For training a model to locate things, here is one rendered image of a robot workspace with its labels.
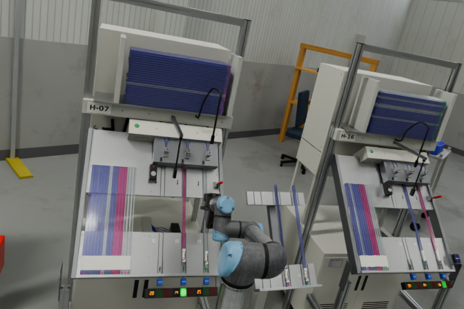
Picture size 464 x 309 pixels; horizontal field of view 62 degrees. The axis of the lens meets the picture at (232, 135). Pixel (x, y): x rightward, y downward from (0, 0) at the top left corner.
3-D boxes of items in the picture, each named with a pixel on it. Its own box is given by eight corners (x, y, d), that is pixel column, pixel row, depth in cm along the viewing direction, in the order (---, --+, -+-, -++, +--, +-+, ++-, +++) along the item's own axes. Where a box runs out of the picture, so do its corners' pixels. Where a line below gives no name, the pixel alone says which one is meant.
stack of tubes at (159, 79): (222, 115, 209) (232, 65, 201) (123, 103, 193) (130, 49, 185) (217, 109, 220) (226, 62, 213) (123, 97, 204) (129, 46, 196)
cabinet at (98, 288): (190, 340, 236) (208, 253, 219) (67, 348, 214) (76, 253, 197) (176, 271, 295) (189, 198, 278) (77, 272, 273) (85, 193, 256)
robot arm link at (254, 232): (302, 252, 128) (260, 216, 176) (271, 249, 126) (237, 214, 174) (297, 286, 129) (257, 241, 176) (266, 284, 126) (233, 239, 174)
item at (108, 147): (217, 201, 208) (219, 198, 203) (85, 194, 187) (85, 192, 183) (215, 144, 221) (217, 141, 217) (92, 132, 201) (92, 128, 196)
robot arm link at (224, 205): (217, 214, 163) (219, 194, 165) (210, 214, 173) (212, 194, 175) (235, 216, 166) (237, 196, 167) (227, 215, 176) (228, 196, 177)
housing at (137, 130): (215, 152, 221) (222, 142, 209) (126, 143, 205) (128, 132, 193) (214, 138, 224) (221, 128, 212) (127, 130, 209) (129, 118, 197)
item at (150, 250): (220, 273, 190) (222, 272, 188) (76, 276, 169) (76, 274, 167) (219, 234, 198) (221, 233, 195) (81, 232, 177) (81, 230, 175)
